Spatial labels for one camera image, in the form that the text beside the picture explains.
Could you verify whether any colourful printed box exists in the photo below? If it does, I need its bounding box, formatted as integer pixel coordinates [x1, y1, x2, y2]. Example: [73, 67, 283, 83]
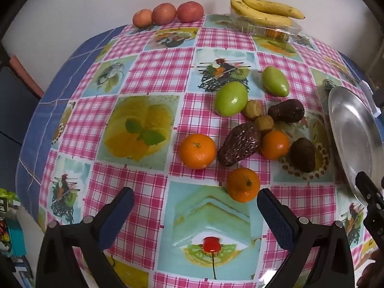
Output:
[0, 187, 34, 288]

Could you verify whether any large orange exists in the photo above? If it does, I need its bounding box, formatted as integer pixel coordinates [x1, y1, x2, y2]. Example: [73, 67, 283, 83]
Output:
[179, 133, 217, 169]

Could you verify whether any pink checked printed tablecloth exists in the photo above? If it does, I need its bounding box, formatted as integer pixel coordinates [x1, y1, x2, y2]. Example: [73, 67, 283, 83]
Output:
[15, 13, 384, 288]

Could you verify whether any wrinkled dark brown fruit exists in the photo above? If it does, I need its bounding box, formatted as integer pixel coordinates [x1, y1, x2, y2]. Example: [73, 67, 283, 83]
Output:
[217, 122, 262, 167]

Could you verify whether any dark brown avocado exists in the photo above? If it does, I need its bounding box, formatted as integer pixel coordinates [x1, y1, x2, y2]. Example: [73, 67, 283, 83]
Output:
[268, 99, 306, 123]
[289, 137, 316, 174]

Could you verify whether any dark blue panel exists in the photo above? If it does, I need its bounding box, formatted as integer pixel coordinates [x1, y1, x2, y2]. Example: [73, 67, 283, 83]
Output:
[0, 66, 40, 168]

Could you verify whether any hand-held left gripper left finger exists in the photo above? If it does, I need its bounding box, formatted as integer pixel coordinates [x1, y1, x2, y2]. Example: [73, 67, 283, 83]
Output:
[35, 187, 134, 288]

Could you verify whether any round green mango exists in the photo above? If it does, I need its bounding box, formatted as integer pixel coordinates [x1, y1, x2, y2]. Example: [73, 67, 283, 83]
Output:
[214, 81, 249, 117]

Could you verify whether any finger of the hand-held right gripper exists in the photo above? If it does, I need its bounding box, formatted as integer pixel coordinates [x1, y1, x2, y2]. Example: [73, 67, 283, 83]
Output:
[363, 205, 384, 246]
[355, 171, 384, 209]

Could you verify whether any oblong green mango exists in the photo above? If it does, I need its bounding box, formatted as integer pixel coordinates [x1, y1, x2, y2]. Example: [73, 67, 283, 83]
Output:
[262, 66, 290, 97]

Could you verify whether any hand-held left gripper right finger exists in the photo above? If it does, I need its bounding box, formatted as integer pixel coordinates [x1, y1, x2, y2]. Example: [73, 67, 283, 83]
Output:
[257, 188, 355, 288]

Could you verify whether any yellow banana bunch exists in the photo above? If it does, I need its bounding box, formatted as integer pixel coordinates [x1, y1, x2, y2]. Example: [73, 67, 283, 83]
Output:
[230, 0, 306, 27]

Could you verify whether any clear plastic clamshell box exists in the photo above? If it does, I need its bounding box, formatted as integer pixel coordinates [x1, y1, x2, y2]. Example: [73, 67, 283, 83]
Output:
[230, 7, 302, 42]

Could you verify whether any small tan round fruit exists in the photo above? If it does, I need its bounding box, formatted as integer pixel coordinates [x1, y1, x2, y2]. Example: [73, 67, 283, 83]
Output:
[254, 115, 275, 135]
[242, 100, 264, 120]

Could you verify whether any grey white object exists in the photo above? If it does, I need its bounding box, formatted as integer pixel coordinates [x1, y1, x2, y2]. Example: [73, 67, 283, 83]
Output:
[358, 81, 384, 118]

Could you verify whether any small pale red apple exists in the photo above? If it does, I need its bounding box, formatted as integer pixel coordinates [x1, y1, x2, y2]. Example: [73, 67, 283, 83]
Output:
[132, 9, 153, 27]

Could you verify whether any reddish wooden chair back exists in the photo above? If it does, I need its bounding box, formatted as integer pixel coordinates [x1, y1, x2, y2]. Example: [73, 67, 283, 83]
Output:
[9, 54, 45, 99]

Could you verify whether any silver metal plate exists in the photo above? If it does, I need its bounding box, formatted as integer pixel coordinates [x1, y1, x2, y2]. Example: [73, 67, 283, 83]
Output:
[328, 85, 384, 207]

